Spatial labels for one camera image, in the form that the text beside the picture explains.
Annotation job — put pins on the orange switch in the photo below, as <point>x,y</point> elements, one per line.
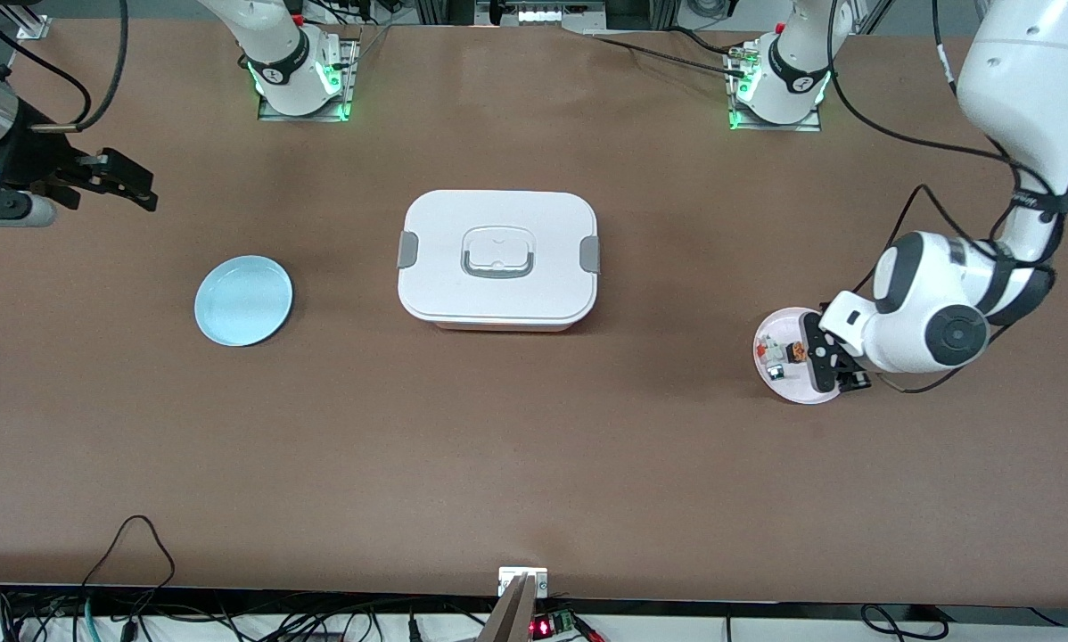
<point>800,354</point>

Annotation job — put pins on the grey camera pole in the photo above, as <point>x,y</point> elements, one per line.
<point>512,620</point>

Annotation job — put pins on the white mounting bracket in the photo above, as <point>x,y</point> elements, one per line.
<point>509,575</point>

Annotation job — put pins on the red switch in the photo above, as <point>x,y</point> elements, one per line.
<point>766,344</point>

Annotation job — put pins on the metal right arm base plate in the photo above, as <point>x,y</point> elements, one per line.
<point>352,89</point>

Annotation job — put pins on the white lunch box grey clips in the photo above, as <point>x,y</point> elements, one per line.
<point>498,285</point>

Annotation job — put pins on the light blue plate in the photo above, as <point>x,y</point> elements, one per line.
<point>244,301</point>

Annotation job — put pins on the circuit board with red display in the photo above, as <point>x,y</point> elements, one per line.
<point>543,627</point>

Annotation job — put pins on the green switch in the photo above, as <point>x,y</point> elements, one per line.
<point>776,371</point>

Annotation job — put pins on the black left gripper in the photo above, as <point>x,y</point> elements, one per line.
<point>854,381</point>

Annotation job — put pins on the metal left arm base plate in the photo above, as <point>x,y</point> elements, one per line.
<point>801,127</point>

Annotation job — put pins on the pink plate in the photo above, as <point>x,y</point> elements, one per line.
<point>779,388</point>

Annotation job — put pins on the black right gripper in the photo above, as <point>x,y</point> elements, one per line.
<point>33,159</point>

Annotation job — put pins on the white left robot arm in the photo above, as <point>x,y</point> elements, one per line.
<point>926,303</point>

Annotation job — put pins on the white light bar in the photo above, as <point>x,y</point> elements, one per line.
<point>543,15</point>

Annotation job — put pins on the aluminium table corner bracket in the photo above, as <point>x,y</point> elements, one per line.
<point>33,28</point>

